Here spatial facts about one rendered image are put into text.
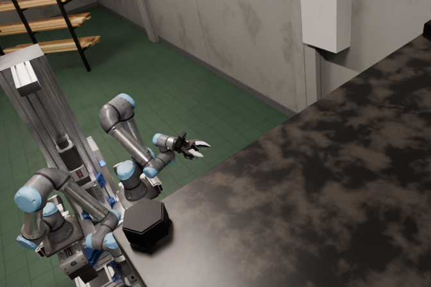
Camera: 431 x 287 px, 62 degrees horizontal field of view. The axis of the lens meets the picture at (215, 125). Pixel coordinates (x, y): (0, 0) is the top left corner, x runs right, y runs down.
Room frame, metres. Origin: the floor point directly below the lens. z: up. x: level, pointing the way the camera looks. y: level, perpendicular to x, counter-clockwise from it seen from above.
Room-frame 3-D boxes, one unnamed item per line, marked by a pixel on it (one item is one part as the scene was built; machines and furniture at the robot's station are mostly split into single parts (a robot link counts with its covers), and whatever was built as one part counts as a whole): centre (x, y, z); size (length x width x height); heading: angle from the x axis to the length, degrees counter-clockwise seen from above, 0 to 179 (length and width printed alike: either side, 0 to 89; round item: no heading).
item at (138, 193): (1.73, 0.60, 1.09); 0.15 x 0.15 x 0.10
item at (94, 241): (1.24, 0.70, 1.23); 0.11 x 0.11 x 0.08; 66
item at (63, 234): (1.53, 1.05, 1.09); 0.15 x 0.15 x 0.10
